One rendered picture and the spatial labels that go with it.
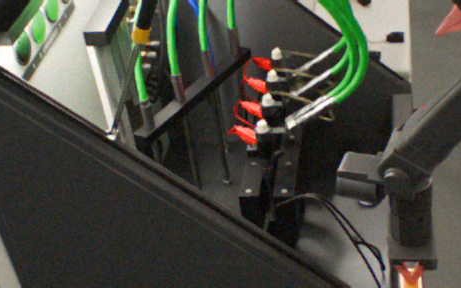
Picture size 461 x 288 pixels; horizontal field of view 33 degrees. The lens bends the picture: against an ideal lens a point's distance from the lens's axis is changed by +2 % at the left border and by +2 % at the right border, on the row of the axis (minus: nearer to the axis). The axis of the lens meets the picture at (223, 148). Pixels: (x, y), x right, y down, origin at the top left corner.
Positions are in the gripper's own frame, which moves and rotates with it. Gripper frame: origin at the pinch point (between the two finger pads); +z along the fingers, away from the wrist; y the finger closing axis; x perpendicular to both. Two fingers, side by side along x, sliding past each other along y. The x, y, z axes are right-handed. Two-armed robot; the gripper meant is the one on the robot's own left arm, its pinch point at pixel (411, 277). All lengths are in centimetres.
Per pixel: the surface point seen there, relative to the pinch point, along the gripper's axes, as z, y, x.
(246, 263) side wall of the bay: -15.4, 12.8, -21.7
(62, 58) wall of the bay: -33, -13, -52
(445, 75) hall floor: 96, -208, 20
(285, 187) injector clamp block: -1.5, -19.6, -20.7
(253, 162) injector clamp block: -1.7, -26.6, -27.3
